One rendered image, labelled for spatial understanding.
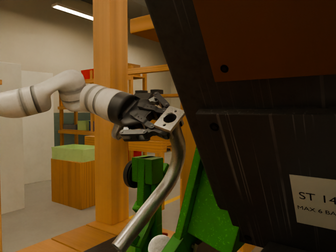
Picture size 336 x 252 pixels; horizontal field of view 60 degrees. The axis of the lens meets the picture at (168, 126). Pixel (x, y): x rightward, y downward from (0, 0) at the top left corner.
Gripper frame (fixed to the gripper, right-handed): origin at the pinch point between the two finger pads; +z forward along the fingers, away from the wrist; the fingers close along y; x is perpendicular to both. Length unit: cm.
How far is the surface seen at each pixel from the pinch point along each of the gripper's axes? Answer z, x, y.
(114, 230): -27, 49, -17
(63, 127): -556, 416, 151
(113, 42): -47, 8, 29
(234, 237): 21.7, -3.6, -14.8
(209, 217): 17.7, -4.1, -14.2
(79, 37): -718, 348, 403
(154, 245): 11.0, 0.8, -20.4
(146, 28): -21.5, -5.5, 22.3
